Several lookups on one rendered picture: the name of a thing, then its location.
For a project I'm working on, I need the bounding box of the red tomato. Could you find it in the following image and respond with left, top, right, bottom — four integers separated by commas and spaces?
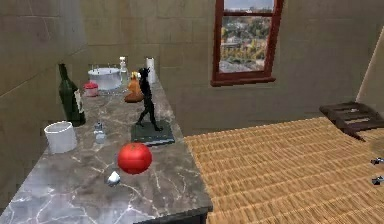
117, 142, 153, 175

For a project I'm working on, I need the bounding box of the small silver pepper shaker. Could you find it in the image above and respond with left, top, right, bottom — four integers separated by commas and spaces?
106, 170, 122, 187

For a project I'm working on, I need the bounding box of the white mug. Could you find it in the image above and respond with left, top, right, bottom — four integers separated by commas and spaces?
43, 120, 78, 155

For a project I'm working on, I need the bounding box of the clear soap bottle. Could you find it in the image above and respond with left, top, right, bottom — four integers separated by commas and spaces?
119, 56, 130, 86

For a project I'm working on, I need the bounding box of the silver salt shaker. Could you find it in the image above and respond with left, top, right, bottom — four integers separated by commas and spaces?
93, 121, 107, 145

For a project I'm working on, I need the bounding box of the red framed window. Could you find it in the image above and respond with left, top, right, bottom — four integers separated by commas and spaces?
210, 0, 285, 88

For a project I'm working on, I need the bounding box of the white paper towel roll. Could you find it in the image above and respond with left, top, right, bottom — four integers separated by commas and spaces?
145, 57, 157, 85

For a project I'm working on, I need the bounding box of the black figure statue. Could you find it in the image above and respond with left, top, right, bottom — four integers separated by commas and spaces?
130, 67, 176, 147

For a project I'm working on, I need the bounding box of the dark green wine bottle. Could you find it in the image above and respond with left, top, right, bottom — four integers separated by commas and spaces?
58, 63, 87, 128

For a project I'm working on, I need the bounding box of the orange figure statue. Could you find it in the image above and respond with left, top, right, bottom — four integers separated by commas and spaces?
124, 71, 145, 104

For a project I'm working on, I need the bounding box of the small red lidded container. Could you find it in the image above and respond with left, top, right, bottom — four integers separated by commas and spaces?
83, 81, 100, 98

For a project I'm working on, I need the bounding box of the grey marble kitchen counter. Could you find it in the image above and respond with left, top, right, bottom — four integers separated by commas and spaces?
0, 79, 214, 224

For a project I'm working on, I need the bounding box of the dark brown wooden chair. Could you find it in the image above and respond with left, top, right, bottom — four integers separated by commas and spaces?
318, 101, 384, 143

